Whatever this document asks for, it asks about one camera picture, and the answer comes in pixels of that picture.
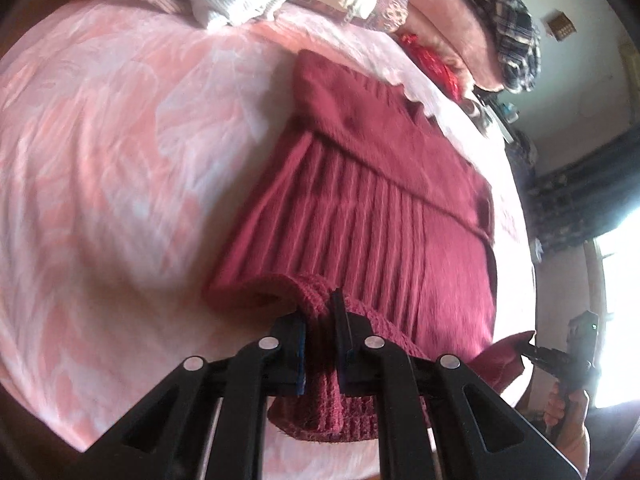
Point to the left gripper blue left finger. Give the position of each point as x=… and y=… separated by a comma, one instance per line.
x=286, y=374

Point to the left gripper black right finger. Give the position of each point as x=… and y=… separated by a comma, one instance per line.
x=354, y=373

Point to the dark red knit sweater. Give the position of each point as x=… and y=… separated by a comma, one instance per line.
x=364, y=194

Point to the person's right hand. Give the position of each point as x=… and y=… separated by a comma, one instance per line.
x=565, y=414

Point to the red shiny cloth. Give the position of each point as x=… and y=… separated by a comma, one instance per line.
x=429, y=63

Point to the pink leaf-pattern bed blanket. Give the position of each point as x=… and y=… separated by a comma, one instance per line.
x=129, y=141

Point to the floral patterned cushion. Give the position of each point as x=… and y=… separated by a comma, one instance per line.
x=387, y=16

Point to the folded pink blankets stack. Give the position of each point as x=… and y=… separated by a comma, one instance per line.
x=452, y=30

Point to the plaid black white cloth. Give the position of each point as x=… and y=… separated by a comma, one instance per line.
x=517, y=41

